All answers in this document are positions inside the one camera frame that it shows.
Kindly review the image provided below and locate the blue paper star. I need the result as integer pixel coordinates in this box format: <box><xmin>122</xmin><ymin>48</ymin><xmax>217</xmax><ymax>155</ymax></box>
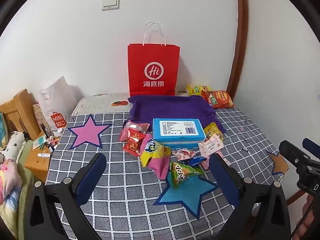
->
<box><xmin>153</xmin><ymin>170</ymin><xmax>220</xmax><ymax>220</ymax></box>

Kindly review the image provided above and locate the patterned paper bag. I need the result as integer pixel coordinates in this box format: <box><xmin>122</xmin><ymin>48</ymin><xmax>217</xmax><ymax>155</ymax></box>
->
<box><xmin>32</xmin><ymin>102</ymin><xmax>51</xmax><ymax>133</ymax></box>

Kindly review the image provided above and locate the black cable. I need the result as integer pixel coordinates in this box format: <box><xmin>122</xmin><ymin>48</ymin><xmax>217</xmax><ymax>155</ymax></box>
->
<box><xmin>292</xmin><ymin>200</ymin><xmax>316</xmax><ymax>240</ymax></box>

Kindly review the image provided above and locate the wooden headboard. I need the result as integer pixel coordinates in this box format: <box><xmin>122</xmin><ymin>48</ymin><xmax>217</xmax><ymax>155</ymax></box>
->
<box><xmin>0</xmin><ymin>88</ymin><xmax>42</xmax><ymax>140</ymax></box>

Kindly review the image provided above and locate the yellow and pink snack packet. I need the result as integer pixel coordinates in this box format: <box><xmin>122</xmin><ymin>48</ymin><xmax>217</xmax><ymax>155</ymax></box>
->
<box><xmin>139</xmin><ymin>138</ymin><xmax>172</xmax><ymax>180</ymax></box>

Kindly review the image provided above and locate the colourful patterned bedding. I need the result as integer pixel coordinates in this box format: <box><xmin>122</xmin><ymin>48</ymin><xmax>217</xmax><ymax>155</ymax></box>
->
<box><xmin>0</xmin><ymin>140</ymin><xmax>35</xmax><ymax>240</ymax></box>

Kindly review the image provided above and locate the purple fabric storage bin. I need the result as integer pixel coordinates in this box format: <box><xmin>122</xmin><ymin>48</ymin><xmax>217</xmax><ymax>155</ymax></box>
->
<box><xmin>127</xmin><ymin>94</ymin><xmax>227</xmax><ymax>133</ymax></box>

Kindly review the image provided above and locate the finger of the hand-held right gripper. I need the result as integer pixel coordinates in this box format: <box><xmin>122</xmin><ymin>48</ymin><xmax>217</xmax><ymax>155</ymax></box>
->
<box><xmin>279</xmin><ymin>139</ymin><xmax>311</xmax><ymax>167</ymax></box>
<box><xmin>302</xmin><ymin>137</ymin><xmax>320</xmax><ymax>159</ymax></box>

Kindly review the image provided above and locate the white and pink snack packet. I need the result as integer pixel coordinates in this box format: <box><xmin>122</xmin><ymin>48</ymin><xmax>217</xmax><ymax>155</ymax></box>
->
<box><xmin>198</xmin><ymin>133</ymin><xmax>224</xmax><ymax>159</ymax></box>

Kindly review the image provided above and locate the brown paper star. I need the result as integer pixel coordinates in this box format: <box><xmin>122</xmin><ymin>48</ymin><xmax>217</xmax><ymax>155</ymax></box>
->
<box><xmin>266</xmin><ymin>151</ymin><xmax>289</xmax><ymax>176</ymax></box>

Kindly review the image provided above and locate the wooden nightstand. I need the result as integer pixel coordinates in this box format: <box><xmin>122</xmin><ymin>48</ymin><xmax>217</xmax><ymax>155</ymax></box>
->
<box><xmin>24</xmin><ymin>139</ymin><xmax>55</xmax><ymax>183</ymax></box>

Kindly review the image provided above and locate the red candy packet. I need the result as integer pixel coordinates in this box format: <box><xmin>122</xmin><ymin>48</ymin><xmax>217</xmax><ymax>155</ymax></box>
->
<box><xmin>122</xmin><ymin>128</ymin><xmax>146</xmax><ymax>157</ymax></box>

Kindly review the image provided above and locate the blue and white box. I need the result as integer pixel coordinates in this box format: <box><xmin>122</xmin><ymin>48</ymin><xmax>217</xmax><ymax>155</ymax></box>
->
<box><xmin>152</xmin><ymin>117</ymin><xmax>207</xmax><ymax>151</ymax></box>

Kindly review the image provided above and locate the red paper bag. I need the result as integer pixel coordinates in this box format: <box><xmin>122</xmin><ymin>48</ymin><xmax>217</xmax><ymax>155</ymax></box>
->
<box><xmin>127</xmin><ymin>22</ymin><xmax>181</xmax><ymax>97</ymax></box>

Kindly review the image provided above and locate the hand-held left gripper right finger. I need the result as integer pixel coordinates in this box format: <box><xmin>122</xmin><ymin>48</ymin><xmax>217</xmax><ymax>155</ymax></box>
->
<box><xmin>209</xmin><ymin>152</ymin><xmax>292</xmax><ymax>240</ymax></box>

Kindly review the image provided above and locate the white spotted pillow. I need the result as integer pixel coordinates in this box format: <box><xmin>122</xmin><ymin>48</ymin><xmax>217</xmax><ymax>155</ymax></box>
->
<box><xmin>3</xmin><ymin>131</ymin><xmax>27</xmax><ymax>161</ymax></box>

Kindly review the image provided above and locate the pink paper star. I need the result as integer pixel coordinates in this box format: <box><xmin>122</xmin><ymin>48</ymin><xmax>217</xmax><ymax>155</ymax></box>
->
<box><xmin>67</xmin><ymin>114</ymin><xmax>113</xmax><ymax>151</ymax></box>

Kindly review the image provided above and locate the white plastic bag red label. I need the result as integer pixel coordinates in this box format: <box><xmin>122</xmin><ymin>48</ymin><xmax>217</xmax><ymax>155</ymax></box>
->
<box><xmin>38</xmin><ymin>76</ymin><xmax>80</xmax><ymax>137</ymax></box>

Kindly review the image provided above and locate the brown wooden door frame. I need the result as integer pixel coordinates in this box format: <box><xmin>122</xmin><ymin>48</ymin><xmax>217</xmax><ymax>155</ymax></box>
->
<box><xmin>226</xmin><ymin>0</ymin><xmax>248</xmax><ymax>98</ymax></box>

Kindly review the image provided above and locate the pink strawberry print snack packet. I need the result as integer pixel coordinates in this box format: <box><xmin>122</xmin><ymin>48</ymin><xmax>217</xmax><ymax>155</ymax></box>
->
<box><xmin>172</xmin><ymin>148</ymin><xmax>196</xmax><ymax>161</ymax></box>

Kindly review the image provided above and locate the red orange chip bag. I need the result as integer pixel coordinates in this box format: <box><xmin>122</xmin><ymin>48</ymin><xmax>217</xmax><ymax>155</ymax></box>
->
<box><xmin>201</xmin><ymin>89</ymin><xmax>236</xmax><ymax>109</ymax></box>

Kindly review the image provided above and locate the small yellow snack packet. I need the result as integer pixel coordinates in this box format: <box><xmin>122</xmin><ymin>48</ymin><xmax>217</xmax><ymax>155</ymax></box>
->
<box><xmin>203</xmin><ymin>122</ymin><xmax>224</xmax><ymax>141</ymax></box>

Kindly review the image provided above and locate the white wall switch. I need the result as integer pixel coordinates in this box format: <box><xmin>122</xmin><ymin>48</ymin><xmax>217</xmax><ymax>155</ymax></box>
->
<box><xmin>101</xmin><ymin>0</ymin><xmax>120</xmax><ymax>11</ymax></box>

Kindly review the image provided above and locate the pink packet with silver ribbon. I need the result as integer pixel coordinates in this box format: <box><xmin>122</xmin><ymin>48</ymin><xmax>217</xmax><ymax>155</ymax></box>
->
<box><xmin>118</xmin><ymin>120</ymin><xmax>151</xmax><ymax>143</ymax></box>

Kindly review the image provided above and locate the small blue snack packet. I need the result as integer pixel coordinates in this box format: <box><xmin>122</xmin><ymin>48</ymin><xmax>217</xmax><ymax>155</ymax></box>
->
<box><xmin>185</xmin><ymin>155</ymin><xmax>207</xmax><ymax>166</ymax></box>

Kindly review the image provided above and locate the person's right hand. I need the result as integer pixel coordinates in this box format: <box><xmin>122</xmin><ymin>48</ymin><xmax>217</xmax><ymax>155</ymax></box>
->
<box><xmin>291</xmin><ymin>195</ymin><xmax>320</xmax><ymax>240</ymax></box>

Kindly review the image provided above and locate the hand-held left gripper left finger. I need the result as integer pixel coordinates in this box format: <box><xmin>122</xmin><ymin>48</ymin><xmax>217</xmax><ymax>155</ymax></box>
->
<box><xmin>24</xmin><ymin>152</ymin><xmax>108</xmax><ymax>240</ymax></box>

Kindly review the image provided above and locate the green triangular snack packet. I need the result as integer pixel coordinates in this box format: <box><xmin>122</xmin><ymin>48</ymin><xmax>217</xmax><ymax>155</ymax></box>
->
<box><xmin>170</xmin><ymin>161</ymin><xmax>205</xmax><ymax>187</ymax></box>

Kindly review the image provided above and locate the white fruit print cloth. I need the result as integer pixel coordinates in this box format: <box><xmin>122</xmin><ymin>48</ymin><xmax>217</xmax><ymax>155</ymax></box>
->
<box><xmin>72</xmin><ymin>92</ymin><xmax>133</xmax><ymax>116</ymax></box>

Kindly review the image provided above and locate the yellow chip bag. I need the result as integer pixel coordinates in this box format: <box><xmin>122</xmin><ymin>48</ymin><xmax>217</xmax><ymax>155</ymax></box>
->
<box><xmin>185</xmin><ymin>84</ymin><xmax>213</xmax><ymax>96</ymax></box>

